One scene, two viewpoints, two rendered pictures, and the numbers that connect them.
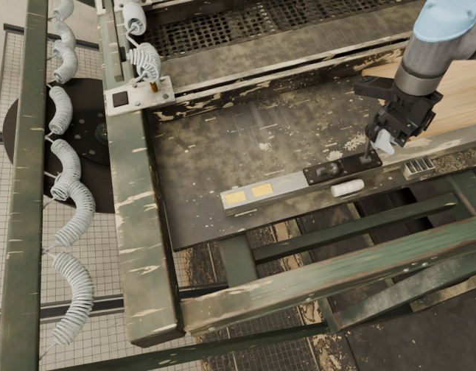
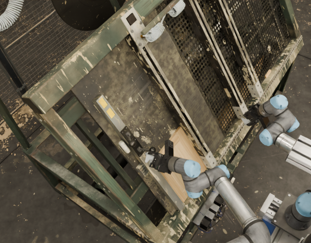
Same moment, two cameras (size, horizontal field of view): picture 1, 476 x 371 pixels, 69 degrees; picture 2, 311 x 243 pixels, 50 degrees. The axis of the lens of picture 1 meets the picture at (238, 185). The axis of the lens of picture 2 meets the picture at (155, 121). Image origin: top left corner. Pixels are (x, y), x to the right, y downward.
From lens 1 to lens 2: 0.93 m
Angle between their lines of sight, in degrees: 26
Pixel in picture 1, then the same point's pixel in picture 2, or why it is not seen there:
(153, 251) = (68, 85)
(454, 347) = (44, 214)
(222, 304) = (58, 124)
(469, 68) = not seen: hidden behind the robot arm
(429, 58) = (179, 168)
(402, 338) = (32, 187)
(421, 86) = (171, 167)
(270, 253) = (82, 126)
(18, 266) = not seen: outside the picture
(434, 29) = (187, 167)
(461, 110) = (172, 175)
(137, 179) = (95, 55)
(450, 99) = not seen: hidden behind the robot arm
